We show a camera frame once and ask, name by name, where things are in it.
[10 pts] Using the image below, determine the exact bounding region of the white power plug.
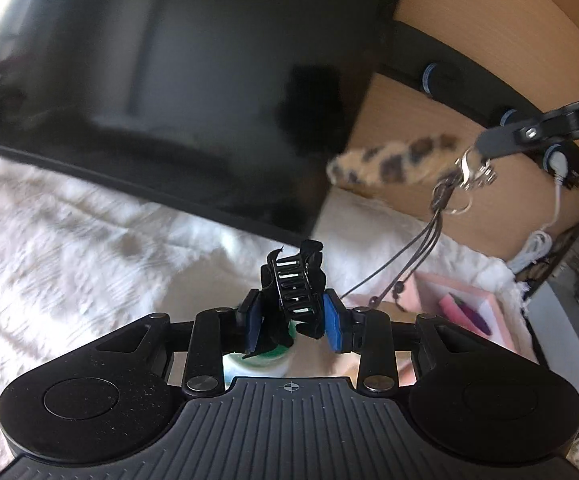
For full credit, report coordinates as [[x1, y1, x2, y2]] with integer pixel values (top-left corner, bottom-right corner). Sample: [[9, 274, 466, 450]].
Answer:
[[548, 151, 571, 182]]

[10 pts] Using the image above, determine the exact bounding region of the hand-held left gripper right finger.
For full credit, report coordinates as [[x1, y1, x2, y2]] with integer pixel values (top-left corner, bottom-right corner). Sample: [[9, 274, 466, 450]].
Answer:
[[322, 289, 470, 394]]

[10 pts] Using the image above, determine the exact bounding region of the green lid jar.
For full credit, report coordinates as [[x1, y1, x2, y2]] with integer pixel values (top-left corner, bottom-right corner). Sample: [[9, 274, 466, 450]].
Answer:
[[224, 319, 301, 379]]

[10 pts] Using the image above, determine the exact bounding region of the black flat screen monitor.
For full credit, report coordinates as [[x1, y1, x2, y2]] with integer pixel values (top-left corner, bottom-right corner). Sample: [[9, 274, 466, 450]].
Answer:
[[0, 0, 413, 249]]

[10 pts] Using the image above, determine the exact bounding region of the leopard plush keychain with cords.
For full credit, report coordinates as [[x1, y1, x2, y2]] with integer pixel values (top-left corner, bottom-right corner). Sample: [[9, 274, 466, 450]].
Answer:
[[326, 132, 500, 312]]

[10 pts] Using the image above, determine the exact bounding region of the white power cable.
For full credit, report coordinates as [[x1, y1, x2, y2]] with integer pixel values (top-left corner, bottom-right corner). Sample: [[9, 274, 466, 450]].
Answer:
[[506, 179, 566, 277]]

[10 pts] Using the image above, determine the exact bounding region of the black wall power rail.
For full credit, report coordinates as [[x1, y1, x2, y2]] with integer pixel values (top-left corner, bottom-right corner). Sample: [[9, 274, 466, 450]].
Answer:
[[378, 22, 579, 192]]

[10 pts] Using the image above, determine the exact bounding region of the pink cardboard box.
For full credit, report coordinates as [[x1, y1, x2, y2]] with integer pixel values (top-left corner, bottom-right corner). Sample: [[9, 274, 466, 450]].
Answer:
[[347, 271, 521, 358]]

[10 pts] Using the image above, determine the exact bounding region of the white knitted blanket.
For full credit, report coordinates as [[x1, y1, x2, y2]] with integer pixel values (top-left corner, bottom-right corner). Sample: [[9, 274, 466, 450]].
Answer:
[[0, 151, 537, 466]]

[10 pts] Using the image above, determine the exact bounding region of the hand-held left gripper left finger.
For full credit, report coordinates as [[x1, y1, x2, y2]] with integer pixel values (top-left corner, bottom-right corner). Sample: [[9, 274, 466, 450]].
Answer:
[[96, 287, 265, 396]]

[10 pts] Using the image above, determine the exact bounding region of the black hair claw clip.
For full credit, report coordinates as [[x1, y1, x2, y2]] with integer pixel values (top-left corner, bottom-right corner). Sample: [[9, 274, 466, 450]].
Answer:
[[250, 239, 331, 361]]

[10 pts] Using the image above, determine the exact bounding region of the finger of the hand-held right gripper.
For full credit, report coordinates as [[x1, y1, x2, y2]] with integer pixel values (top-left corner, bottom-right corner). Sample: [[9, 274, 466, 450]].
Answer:
[[473, 110, 553, 160]]

